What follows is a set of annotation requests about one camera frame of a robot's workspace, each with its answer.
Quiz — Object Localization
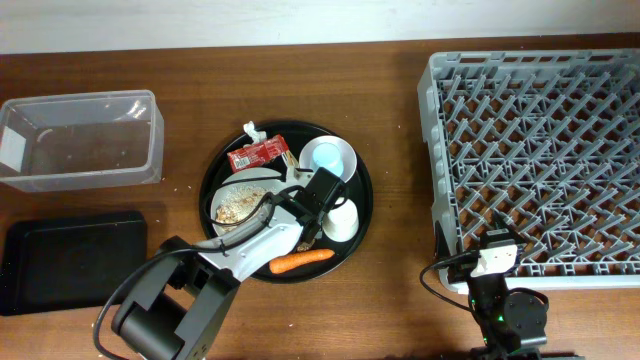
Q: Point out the brown food scrap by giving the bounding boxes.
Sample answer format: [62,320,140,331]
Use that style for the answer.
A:
[296,239,315,252]

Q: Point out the rice leftovers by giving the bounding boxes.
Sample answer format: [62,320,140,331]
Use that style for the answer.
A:
[215,185,267,224]

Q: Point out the wooden chopstick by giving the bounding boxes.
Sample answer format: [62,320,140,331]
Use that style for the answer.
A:
[282,150,299,181]

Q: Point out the clear plastic bin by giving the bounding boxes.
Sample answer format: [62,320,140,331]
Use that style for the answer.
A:
[1,90,164,192]

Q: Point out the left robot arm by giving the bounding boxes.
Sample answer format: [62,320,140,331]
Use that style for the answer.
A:
[111,169,346,360]

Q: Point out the white plastic fork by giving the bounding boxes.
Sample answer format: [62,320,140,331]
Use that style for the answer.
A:
[281,150,299,173]

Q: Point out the red snack wrapper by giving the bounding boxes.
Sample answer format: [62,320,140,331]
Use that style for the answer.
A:
[227,135,289,173]

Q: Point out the black rectangular tray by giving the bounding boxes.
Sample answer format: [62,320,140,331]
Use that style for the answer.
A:
[1,211,147,316]

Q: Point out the light blue cup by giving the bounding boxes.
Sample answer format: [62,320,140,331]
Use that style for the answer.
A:
[311,143,344,177]

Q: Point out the white cup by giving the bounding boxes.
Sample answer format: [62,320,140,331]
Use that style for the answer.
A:
[322,197,359,243]

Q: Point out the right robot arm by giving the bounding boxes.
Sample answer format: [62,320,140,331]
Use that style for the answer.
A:
[432,215,549,359]

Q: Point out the grey dishwasher rack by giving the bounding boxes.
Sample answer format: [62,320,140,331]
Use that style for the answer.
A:
[417,48,639,290]

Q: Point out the orange carrot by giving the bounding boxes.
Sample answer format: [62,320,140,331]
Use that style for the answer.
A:
[269,249,335,274]

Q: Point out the white bowl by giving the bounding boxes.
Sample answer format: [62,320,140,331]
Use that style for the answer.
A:
[298,135,358,182]

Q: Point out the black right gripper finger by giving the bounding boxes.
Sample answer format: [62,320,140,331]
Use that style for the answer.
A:
[494,213,525,245]
[434,221,449,260]

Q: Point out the white tissue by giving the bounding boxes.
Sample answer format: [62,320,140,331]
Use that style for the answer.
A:
[243,121,267,144]

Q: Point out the pale grey plate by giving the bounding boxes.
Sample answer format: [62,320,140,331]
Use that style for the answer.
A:
[205,167,285,237]

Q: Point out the round black tray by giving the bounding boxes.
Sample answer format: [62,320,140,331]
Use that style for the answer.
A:
[199,120,373,284]

